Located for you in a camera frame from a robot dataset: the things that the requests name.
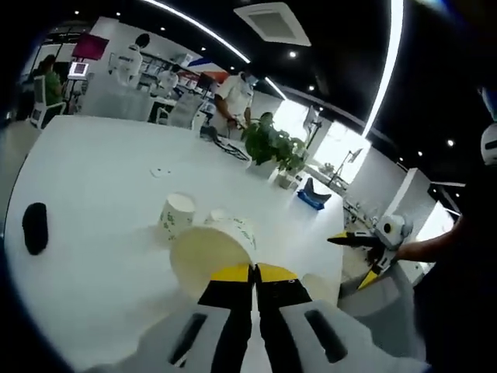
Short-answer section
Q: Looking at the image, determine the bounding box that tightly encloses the white plant pot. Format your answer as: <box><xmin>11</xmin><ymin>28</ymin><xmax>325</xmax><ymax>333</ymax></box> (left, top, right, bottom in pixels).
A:
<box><xmin>246</xmin><ymin>158</ymin><xmax>279</xmax><ymax>180</ymax></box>

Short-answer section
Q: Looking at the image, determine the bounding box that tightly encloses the ceiling air vent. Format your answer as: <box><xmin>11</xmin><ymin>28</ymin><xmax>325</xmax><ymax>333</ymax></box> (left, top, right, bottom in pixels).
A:
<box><xmin>232</xmin><ymin>2</ymin><xmax>312</xmax><ymax>48</ymax></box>

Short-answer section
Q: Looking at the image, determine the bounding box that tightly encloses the green potted plant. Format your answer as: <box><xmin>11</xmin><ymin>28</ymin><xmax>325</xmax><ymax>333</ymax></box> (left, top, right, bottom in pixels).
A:
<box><xmin>242</xmin><ymin>112</ymin><xmax>308</xmax><ymax>173</ymax></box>

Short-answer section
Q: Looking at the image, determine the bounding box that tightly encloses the glass jar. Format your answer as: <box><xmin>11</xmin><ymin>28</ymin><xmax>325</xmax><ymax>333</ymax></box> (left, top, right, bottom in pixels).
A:
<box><xmin>274</xmin><ymin>170</ymin><xmax>303</xmax><ymax>190</ymax></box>

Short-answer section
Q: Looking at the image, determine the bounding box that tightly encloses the white office chair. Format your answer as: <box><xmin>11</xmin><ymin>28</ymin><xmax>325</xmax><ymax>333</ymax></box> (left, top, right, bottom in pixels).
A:
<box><xmin>169</xmin><ymin>94</ymin><xmax>206</xmax><ymax>130</ymax></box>
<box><xmin>30</xmin><ymin>75</ymin><xmax>66</xmax><ymax>130</ymax></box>

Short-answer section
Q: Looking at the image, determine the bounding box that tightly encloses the blue black pouch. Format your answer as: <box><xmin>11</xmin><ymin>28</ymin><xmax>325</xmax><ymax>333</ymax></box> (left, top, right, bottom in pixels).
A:
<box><xmin>297</xmin><ymin>177</ymin><xmax>333</xmax><ymax>211</ymax></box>

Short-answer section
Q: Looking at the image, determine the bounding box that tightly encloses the white worn device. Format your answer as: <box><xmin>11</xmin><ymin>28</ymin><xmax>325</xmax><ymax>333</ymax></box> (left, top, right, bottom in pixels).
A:
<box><xmin>480</xmin><ymin>124</ymin><xmax>497</xmax><ymax>167</ymax></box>

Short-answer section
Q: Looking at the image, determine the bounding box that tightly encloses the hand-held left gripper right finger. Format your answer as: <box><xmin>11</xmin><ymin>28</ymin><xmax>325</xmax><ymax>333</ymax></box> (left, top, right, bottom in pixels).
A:
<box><xmin>255</xmin><ymin>263</ymin><xmax>389</xmax><ymax>373</ymax></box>

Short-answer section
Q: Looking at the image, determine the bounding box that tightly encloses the small black object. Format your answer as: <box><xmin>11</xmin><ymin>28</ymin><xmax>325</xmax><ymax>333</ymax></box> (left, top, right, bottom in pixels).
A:
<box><xmin>22</xmin><ymin>201</ymin><xmax>50</xmax><ymax>256</ymax></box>

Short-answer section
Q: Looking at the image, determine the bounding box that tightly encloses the pink screen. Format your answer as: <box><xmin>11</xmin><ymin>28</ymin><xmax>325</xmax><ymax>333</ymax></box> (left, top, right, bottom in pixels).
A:
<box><xmin>71</xmin><ymin>33</ymin><xmax>110</xmax><ymax>62</ymax></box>

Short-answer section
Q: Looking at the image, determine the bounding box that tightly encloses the black cable bundle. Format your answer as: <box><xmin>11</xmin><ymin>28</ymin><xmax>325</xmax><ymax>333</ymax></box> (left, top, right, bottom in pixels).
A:
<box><xmin>200</xmin><ymin>126</ymin><xmax>250</xmax><ymax>161</ymax></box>

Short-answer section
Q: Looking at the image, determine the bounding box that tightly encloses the curved ceiling light strip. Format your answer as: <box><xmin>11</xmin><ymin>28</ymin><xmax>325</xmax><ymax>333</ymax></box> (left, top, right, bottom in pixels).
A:
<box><xmin>147</xmin><ymin>0</ymin><xmax>252</xmax><ymax>64</ymax></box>
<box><xmin>363</xmin><ymin>0</ymin><xmax>405</xmax><ymax>138</ymax></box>

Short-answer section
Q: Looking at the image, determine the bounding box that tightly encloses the green printed paper cup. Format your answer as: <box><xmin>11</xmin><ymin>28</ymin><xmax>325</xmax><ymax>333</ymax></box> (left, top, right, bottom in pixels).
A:
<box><xmin>158</xmin><ymin>192</ymin><xmax>196</xmax><ymax>245</ymax></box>
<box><xmin>169</xmin><ymin>216</ymin><xmax>259</xmax><ymax>301</ymax></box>

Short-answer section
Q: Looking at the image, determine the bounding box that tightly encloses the small white monitor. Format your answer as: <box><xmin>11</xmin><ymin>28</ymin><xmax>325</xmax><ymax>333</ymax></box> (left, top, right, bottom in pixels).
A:
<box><xmin>68</xmin><ymin>60</ymin><xmax>93</xmax><ymax>80</ymax></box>

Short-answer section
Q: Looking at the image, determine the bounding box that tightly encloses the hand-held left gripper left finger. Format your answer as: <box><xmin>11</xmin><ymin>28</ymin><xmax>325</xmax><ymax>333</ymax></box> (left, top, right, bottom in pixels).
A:
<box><xmin>134</xmin><ymin>263</ymin><xmax>254</xmax><ymax>373</ymax></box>

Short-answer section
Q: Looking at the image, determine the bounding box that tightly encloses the person's dark clothing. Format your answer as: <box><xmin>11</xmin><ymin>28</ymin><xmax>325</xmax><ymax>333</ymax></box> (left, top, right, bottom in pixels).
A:
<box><xmin>411</xmin><ymin>170</ymin><xmax>497</xmax><ymax>373</ymax></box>

